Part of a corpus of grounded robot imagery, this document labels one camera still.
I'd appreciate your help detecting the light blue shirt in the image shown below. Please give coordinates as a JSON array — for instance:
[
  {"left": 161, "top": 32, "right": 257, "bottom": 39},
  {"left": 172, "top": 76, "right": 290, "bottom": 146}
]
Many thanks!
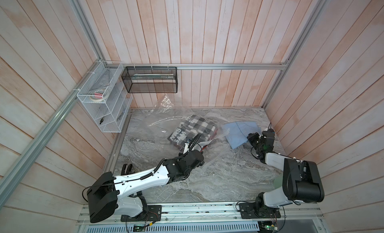
[{"left": 221, "top": 122, "right": 262, "bottom": 150}]

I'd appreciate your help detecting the clear plastic vacuum bag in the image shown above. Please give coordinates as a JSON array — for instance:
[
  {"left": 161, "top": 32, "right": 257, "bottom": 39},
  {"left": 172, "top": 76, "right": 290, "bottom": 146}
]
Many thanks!
[{"left": 146, "top": 94, "right": 260, "bottom": 166}]

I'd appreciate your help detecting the red black plaid shirt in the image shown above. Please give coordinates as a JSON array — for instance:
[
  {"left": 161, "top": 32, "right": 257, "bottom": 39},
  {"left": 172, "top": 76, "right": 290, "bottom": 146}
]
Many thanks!
[{"left": 198, "top": 138, "right": 215, "bottom": 152}]

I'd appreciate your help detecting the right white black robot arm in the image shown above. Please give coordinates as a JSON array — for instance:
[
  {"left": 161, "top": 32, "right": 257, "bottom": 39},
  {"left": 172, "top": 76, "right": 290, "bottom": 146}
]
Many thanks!
[{"left": 247, "top": 129, "right": 325, "bottom": 210}]

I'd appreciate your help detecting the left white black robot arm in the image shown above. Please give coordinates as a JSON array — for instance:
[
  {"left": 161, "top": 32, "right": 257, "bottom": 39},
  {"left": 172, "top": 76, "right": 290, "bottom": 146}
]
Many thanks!
[{"left": 82, "top": 134, "right": 204, "bottom": 224}]

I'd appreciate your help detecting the green cup with pens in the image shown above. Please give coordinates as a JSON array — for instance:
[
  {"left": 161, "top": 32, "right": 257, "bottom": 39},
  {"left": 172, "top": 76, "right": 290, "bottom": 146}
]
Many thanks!
[{"left": 274, "top": 174, "right": 284, "bottom": 189}]

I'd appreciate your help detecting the black tool stand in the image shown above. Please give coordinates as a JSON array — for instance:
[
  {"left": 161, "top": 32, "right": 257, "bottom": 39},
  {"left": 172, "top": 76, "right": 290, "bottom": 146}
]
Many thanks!
[{"left": 121, "top": 164, "right": 134, "bottom": 176}]

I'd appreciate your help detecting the tape roll in shelf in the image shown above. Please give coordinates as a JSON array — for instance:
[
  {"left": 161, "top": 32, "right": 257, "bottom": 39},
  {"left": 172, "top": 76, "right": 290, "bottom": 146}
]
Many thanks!
[{"left": 90, "top": 88, "right": 110, "bottom": 102}]

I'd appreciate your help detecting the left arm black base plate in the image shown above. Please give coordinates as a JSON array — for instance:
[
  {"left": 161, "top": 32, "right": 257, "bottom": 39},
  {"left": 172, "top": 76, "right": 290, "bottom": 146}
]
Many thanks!
[{"left": 121, "top": 205, "right": 162, "bottom": 223}]

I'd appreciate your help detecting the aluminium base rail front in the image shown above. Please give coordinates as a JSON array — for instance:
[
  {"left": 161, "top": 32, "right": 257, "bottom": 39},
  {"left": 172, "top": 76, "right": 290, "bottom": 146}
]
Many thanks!
[{"left": 74, "top": 200, "right": 325, "bottom": 226}]

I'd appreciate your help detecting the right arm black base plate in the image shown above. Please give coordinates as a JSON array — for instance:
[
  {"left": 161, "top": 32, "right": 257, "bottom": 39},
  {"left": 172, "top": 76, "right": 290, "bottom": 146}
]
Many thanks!
[{"left": 235, "top": 202, "right": 281, "bottom": 219}]

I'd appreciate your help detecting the aluminium frame rail back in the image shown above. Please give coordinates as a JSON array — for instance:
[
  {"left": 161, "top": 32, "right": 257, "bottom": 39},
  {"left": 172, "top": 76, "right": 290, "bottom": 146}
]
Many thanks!
[{"left": 107, "top": 61, "right": 288, "bottom": 70}]

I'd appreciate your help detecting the black wire mesh basket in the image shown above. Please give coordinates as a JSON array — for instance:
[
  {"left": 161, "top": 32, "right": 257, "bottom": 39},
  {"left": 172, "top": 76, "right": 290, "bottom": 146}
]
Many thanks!
[{"left": 121, "top": 66, "right": 178, "bottom": 93}]

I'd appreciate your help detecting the white wire mesh shelf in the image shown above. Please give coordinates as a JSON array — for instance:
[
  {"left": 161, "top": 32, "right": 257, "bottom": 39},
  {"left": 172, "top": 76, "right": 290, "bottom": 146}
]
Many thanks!
[{"left": 77, "top": 61, "right": 133, "bottom": 133}]

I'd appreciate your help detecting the aluminium frame rail right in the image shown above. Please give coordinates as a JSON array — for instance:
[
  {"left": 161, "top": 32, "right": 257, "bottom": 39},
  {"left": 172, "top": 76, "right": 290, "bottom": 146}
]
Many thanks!
[{"left": 261, "top": 0, "right": 329, "bottom": 109}]

